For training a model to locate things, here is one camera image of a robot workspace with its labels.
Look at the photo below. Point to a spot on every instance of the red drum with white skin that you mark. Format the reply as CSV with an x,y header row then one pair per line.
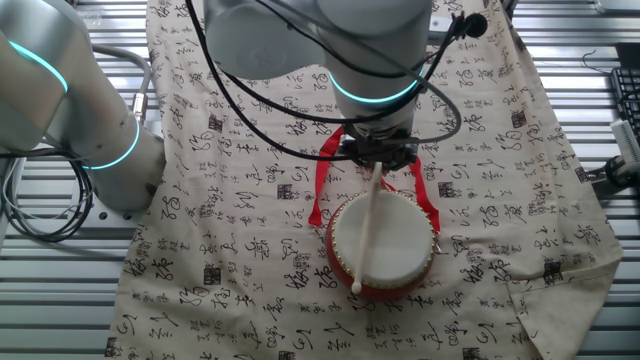
x,y
400,245

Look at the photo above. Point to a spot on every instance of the pale grey box device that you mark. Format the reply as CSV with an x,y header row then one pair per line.
x,y
627,140

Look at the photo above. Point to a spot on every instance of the beige calligraphy print cloth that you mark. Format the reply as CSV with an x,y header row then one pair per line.
x,y
225,200

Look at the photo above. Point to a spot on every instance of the grey flat device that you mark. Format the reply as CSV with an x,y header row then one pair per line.
x,y
620,5

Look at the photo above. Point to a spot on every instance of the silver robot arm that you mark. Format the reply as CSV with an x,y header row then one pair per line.
x,y
50,100

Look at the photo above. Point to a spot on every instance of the black keyboard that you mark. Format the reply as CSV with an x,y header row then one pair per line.
x,y
627,90

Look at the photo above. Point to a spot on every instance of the black box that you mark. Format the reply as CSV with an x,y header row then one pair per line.
x,y
629,55

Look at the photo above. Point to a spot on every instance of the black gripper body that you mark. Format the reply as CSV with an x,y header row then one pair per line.
x,y
380,147

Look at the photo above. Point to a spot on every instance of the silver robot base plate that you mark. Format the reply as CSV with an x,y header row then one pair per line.
x,y
105,216

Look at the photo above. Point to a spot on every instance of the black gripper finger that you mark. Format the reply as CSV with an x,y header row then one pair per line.
x,y
397,164
356,157

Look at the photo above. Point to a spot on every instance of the pale wooden drumstick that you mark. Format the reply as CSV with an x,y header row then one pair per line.
x,y
367,225

